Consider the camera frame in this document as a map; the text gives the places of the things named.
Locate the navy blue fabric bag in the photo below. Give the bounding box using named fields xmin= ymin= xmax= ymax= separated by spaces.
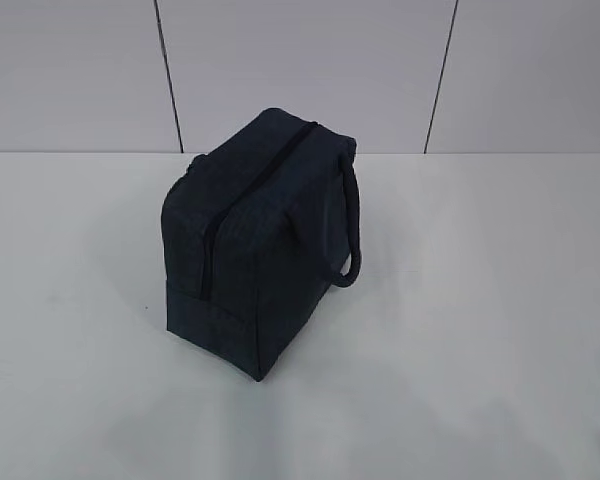
xmin=160 ymin=108 xmax=362 ymax=381

